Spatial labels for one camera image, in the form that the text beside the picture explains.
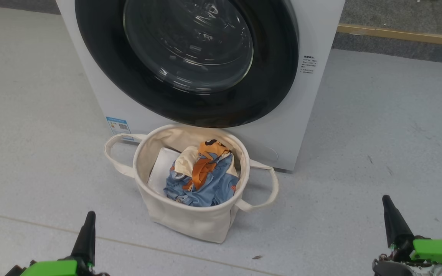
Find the blue energy label sticker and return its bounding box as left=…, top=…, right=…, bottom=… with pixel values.
left=106, top=116, right=134, bottom=141

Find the white folded pad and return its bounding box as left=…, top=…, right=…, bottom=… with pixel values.
left=147, top=148, right=181, bottom=198

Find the white washing machine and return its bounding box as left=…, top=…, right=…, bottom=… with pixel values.
left=55, top=0, right=346, bottom=171

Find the cream canvas laundry basket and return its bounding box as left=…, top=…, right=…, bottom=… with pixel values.
left=103, top=124, right=280, bottom=244

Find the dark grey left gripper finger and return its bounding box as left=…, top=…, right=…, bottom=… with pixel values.
left=70, top=211, right=97, bottom=265

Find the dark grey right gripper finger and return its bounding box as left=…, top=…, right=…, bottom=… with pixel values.
left=382, top=195, right=414, bottom=250

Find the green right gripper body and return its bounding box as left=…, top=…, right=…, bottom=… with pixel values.
left=373, top=238, right=442, bottom=276

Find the blue orange patterned garment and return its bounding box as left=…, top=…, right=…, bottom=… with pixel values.
left=163, top=139, right=241, bottom=207

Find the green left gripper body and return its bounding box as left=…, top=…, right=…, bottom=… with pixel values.
left=20, top=260, right=109, bottom=276

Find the yellow floor strip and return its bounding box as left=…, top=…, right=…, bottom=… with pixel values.
left=337, top=24, right=442, bottom=48

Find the printed text warning label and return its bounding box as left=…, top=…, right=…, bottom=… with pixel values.
left=300, top=55, right=318, bottom=74

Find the washing machine door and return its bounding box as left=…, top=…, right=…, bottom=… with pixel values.
left=74, top=0, right=300, bottom=129

